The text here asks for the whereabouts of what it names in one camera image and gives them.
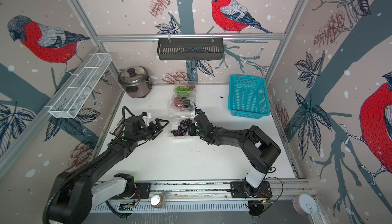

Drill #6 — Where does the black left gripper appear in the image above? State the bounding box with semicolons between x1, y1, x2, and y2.
134;119;169;143

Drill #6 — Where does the clear clamshell container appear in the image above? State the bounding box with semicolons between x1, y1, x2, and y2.
168;116;194;140
168;94;195;112
174;84;196;95

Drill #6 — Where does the dark purple grape bunch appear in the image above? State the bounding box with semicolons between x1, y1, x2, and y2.
170;118;193;137

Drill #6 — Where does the black grape bunch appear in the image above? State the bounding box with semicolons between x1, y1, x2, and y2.
183;98;194;110

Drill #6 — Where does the green grape bunch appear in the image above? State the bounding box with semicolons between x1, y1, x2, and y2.
175;86;195;94

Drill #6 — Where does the teal plastic basket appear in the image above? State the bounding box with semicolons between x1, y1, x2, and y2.
228;75;270;119

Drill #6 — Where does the pink red grape bunch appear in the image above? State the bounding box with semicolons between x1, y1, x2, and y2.
173;97;183;109

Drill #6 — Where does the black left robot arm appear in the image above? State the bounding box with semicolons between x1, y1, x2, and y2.
42;114;169;224

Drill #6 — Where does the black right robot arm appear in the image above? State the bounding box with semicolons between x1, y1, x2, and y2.
189;109;281;197

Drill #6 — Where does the brown snack packet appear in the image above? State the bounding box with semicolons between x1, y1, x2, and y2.
110;120;124;136

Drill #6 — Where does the silver rice cooker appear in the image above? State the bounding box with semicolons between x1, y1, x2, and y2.
118;66;152;98

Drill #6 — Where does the small round silver light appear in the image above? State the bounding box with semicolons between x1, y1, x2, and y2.
150;194;166;208

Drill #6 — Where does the white tape roll right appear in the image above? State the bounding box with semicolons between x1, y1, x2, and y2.
293;194;318;216

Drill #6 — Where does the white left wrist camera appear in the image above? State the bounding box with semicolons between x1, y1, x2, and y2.
140;112;152;126

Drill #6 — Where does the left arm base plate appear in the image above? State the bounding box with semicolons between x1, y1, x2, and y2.
120;182;151;200

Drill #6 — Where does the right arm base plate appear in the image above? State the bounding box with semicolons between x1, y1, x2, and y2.
228;180;273;198

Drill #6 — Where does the black hanging wire basket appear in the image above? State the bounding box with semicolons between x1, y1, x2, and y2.
157;38;224;61

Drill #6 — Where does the white wire mesh shelf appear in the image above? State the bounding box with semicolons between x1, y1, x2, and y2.
49;53;112;118

